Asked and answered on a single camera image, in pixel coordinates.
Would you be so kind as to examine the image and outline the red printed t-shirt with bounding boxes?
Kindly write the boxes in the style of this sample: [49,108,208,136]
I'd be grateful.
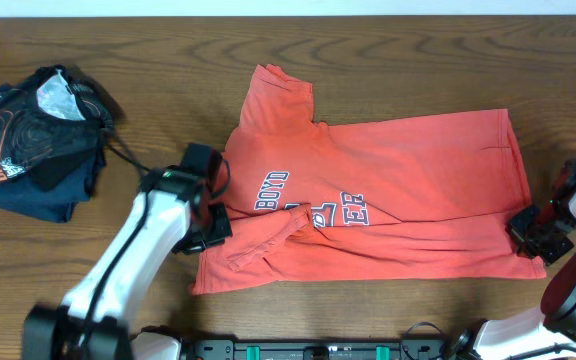
[192,64,545,295]

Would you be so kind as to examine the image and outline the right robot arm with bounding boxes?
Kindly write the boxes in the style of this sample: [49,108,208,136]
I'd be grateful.
[445,159,576,359]

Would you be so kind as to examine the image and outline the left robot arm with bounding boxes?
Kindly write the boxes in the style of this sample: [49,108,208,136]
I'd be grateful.
[21,143,232,360]

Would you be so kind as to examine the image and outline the navy blue folded garment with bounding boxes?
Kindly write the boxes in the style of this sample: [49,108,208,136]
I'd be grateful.
[0,153,106,223]

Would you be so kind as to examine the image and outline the black patterned folded garment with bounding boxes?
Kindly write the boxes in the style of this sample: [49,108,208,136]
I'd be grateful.
[0,65,114,191]

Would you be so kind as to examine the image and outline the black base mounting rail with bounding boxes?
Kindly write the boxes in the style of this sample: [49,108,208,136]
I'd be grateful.
[132,327,469,360]

